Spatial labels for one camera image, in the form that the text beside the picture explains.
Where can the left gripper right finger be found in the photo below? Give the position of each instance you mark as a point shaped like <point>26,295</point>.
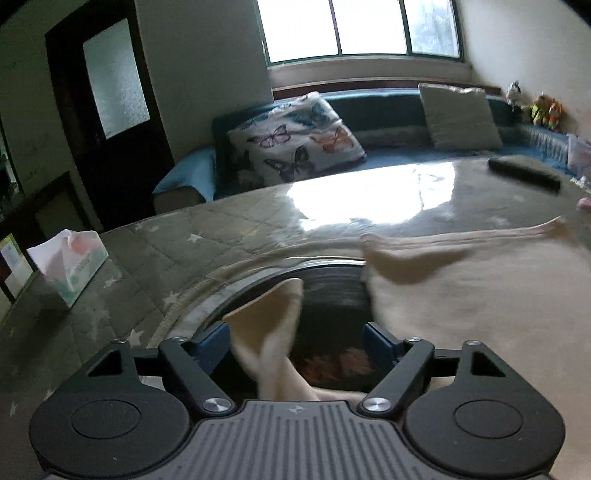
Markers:
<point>404,363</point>

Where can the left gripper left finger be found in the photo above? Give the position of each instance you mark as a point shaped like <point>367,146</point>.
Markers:
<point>187,365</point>

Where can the cream knit sweater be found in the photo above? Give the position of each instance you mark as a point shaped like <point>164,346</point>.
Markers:
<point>524,292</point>

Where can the round black induction cooktop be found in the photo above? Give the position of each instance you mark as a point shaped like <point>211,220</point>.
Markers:
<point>328,346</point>

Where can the tissue box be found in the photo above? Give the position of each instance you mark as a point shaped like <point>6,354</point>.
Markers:
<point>68,261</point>

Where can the black remote control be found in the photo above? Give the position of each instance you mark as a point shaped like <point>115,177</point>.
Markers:
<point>524,174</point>

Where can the pink hair scrunchie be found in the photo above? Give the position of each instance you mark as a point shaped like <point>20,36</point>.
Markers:
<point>584,204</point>

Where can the teal corner sofa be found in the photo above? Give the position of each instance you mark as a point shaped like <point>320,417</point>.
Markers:
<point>389,123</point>

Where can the butterfly print pillow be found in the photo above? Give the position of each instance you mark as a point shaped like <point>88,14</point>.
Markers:
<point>302,139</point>

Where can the plain grey pillow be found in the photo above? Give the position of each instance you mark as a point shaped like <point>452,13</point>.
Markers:
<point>459,119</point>

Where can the clear plastic storage box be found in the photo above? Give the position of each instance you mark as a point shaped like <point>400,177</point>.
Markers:
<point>579,156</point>

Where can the black white plush toy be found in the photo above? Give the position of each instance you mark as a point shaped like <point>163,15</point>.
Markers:
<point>514,95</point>

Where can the dark door with glass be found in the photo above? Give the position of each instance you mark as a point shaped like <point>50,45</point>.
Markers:
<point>108,110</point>

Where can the orange plush toy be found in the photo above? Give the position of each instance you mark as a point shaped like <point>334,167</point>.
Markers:
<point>554,116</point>

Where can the brown plush toy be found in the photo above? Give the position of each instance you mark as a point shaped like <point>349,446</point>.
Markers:
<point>540,109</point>

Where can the window with green frame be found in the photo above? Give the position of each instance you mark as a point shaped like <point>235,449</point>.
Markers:
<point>298,31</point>

